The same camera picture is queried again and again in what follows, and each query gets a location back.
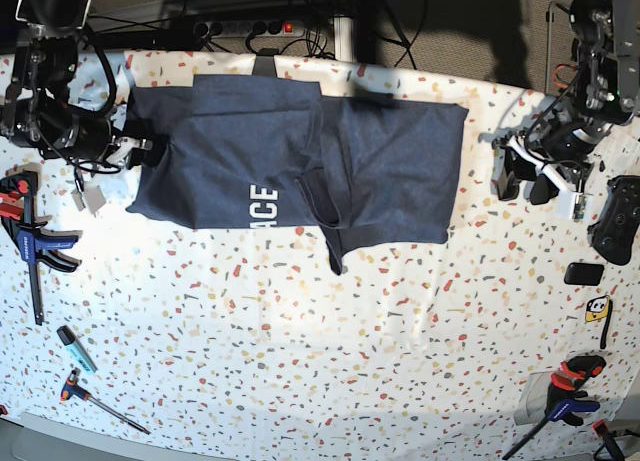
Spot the red black clamp corner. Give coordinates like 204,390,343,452
592,420,625,461

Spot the blue grey T-shirt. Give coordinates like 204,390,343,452
127,75,468,274

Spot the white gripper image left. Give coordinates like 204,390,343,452
71,135,167,214

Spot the white paper sheet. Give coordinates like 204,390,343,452
598,127,639,176

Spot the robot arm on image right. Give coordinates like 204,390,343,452
492,0,639,220

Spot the light blue highlighter marker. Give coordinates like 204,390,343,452
56,325,98,374

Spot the orange T-handle hex key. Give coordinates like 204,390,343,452
60,368,151,435

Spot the small black box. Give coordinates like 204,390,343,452
564,262,604,286

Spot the blue black bar clamp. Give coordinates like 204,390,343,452
1,170,81,326

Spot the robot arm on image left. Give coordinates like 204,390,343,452
1,0,166,192

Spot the black table edge clamp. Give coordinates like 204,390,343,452
252,48,279,78

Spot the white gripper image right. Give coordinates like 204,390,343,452
492,135,590,222

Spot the black game controller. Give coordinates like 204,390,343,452
588,175,639,266

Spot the yellow tag with black strap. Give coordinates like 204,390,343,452
585,295,613,350

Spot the white power strip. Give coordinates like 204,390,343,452
193,20,306,39

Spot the white metal rack frame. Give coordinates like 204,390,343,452
543,0,575,94

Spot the white table leg post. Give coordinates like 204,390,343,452
333,15,356,63

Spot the blue bar clamp right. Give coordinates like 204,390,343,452
502,355,606,460

